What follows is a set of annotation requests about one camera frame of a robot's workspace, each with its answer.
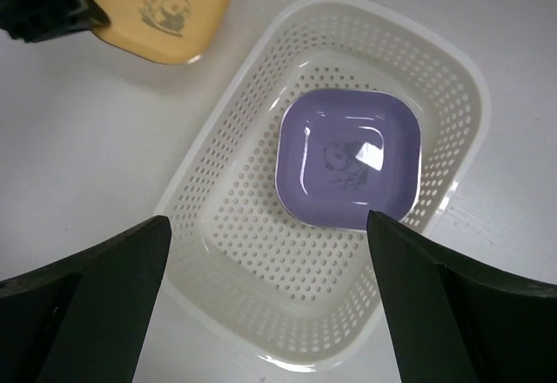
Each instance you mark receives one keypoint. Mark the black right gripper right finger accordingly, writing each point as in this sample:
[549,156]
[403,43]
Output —
[455,319]

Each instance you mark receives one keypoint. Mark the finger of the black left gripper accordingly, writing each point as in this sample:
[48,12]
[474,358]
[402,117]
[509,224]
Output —
[34,21]

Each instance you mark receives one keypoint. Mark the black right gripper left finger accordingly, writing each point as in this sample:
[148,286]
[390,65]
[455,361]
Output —
[84,318]

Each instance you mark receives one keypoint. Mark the yellow panda plate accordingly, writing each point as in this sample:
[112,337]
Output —
[162,31]

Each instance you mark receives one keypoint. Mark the purple panda plate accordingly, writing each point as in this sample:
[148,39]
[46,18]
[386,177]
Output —
[344,153]

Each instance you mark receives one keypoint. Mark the white perforated plastic bin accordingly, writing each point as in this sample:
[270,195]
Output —
[303,297]

